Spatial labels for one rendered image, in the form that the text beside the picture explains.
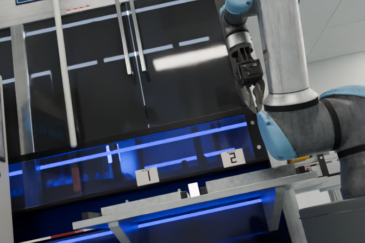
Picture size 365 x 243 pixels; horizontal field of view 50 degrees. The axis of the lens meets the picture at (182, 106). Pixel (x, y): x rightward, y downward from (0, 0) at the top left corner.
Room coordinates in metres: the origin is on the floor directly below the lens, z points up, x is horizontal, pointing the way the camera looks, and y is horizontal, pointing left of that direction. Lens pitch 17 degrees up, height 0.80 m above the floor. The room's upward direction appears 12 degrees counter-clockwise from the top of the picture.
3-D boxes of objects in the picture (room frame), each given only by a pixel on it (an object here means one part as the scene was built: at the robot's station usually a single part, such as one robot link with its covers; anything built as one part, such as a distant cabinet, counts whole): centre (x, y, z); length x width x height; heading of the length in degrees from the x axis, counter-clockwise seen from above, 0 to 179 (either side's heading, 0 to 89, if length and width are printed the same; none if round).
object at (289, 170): (1.33, -0.15, 0.90); 0.34 x 0.26 x 0.04; 0
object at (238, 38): (1.16, -0.22, 1.32); 0.08 x 0.08 x 0.05
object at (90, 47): (1.55, 0.39, 1.51); 0.47 x 0.01 x 0.59; 90
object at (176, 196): (1.44, 0.19, 0.90); 0.34 x 0.26 x 0.04; 0
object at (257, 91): (1.15, -0.24, 1.13); 0.06 x 0.03 x 0.09; 0
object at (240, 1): (1.06, -0.24, 1.39); 0.11 x 0.11 x 0.08; 3
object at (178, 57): (1.55, -0.07, 1.51); 0.43 x 0.01 x 0.59; 90
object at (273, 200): (1.36, -0.23, 0.80); 0.34 x 0.03 x 0.13; 0
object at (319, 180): (1.60, -0.41, 0.87); 0.14 x 0.13 x 0.02; 0
